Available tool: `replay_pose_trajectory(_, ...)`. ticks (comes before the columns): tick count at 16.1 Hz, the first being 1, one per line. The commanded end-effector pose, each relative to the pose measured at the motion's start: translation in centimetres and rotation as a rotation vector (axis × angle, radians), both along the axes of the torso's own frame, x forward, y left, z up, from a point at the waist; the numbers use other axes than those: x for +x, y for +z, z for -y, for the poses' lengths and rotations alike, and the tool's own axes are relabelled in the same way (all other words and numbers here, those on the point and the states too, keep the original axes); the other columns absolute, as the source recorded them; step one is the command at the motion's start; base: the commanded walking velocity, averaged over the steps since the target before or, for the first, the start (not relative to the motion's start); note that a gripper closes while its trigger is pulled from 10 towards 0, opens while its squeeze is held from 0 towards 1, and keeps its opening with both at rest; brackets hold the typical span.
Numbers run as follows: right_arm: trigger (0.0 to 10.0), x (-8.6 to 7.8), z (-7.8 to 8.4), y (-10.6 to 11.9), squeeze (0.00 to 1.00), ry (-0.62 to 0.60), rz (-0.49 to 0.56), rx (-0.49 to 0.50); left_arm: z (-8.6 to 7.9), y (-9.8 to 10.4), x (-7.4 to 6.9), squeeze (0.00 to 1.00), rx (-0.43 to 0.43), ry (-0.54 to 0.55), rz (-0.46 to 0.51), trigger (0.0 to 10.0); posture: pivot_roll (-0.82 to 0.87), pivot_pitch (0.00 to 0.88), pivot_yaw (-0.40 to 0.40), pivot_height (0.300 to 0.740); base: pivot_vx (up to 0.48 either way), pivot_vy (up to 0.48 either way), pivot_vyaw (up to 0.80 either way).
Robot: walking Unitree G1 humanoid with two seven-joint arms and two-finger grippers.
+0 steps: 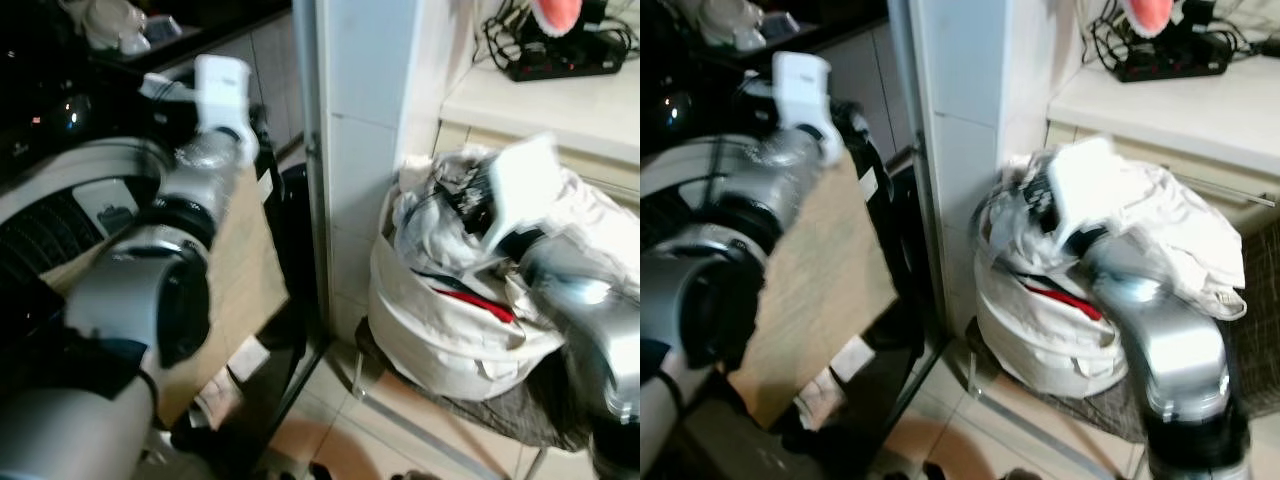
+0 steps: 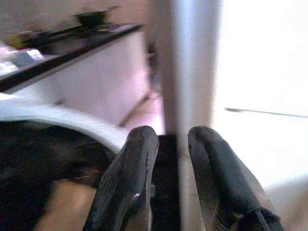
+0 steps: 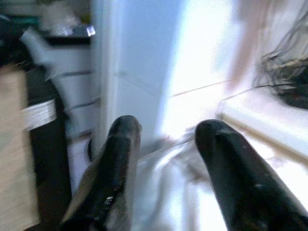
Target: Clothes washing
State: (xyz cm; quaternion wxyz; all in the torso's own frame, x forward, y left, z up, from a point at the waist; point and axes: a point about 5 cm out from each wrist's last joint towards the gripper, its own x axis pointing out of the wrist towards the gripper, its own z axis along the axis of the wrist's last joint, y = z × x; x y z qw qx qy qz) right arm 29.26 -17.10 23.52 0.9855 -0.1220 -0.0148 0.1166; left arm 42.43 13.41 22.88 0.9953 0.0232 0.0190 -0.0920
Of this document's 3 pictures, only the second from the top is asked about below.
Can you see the black edged counter top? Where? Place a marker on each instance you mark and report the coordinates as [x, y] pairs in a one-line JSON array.
[[65, 55]]

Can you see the white door frame post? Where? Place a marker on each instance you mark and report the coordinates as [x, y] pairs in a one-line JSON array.
[[190, 67]]

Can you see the white cabinet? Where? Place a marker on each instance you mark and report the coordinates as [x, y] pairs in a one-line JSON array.
[[101, 81]]

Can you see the dark clothes pile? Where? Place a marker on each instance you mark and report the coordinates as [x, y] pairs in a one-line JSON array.
[[45, 166]]

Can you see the white laundry basket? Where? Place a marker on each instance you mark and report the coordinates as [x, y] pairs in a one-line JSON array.
[[72, 118]]

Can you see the black pot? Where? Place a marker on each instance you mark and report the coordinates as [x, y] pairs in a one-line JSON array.
[[92, 18]]

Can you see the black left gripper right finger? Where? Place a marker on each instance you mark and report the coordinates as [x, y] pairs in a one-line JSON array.
[[223, 178]]

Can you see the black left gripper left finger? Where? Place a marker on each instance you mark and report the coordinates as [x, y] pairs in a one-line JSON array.
[[125, 183]]

